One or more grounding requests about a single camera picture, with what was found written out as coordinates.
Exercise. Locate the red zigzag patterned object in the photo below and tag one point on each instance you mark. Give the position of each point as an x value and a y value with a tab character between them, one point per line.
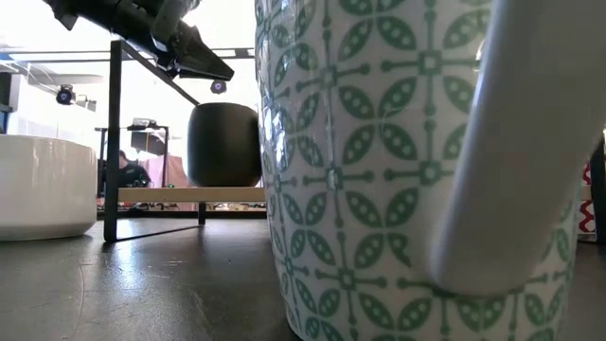
587	208

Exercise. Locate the white mug green leaf pattern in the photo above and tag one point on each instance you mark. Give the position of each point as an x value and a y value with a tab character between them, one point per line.
360	142

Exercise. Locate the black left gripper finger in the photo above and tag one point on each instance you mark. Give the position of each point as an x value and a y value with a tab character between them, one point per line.
170	21
199	61

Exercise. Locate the cream mug pink inside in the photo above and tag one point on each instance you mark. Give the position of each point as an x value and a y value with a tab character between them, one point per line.
47	189

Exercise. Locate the black ceiling fixture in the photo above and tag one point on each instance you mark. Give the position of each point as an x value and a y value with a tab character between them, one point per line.
218	86
65	95

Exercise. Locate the pink background panel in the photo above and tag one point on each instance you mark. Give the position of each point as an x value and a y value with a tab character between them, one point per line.
175	173

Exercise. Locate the black table mat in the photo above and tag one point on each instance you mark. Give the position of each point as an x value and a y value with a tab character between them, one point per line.
142	284

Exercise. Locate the black background workstation frame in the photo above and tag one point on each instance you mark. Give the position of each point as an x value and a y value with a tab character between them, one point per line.
149	142

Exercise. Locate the wooden board rack black legs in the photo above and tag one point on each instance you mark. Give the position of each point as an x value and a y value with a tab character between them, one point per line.
189	194

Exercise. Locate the person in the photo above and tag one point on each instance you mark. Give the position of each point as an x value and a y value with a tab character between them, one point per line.
129	175

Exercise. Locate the teal blue mug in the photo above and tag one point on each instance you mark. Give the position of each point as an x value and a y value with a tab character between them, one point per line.
222	144

